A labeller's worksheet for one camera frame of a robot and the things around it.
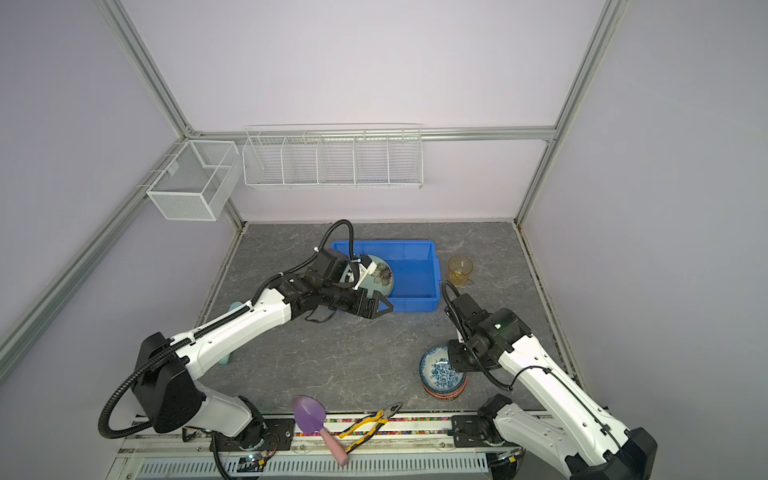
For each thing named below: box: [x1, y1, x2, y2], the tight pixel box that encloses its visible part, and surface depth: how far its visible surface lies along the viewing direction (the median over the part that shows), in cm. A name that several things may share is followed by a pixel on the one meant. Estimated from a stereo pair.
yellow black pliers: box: [338, 402, 403, 454], surface depth 77 cm
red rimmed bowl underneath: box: [422, 376, 468, 399], surface depth 73 cm
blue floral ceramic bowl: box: [419, 345, 467, 393], surface depth 77 cm
